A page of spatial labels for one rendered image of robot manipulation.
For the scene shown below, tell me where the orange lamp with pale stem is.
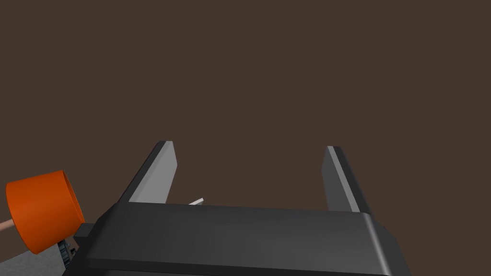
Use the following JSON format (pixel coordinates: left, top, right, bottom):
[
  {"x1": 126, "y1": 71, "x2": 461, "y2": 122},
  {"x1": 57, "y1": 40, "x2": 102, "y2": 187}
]
[{"x1": 0, "y1": 170, "x2": 86, "y2": 255}]

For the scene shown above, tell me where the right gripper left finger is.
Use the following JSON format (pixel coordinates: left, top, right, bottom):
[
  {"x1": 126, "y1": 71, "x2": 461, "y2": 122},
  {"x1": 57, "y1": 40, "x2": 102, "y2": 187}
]
[{"x1": 118, "y1": 140, "x2": 178, "y2": 205}]

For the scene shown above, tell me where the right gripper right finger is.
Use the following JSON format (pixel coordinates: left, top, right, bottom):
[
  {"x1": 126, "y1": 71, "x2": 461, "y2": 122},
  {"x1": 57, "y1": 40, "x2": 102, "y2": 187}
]
[{"x1": 321, "y1": 145, "x2": 373, "y2": 214}]

